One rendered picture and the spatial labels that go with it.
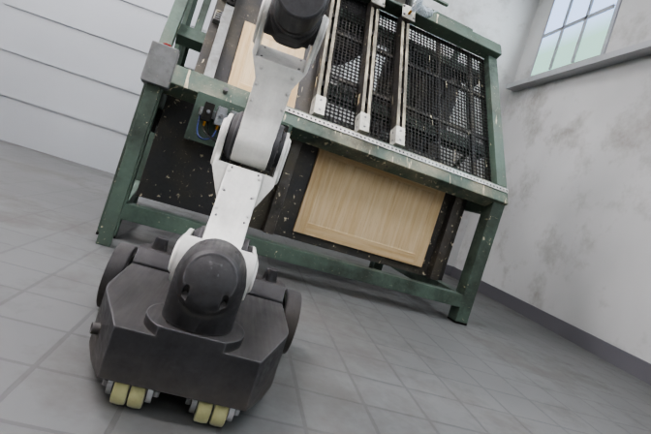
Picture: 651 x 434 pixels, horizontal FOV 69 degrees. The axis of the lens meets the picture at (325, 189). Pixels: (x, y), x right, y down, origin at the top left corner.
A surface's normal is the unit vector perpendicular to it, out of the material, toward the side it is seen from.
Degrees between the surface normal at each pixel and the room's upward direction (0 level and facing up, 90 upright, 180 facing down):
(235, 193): 60
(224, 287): 73
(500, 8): 90
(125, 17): 90
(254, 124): 86
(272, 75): 100
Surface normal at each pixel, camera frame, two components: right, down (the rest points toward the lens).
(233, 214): 0.29, -0.44
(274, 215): 0.30, 0.10
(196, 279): 0.11, -0.27
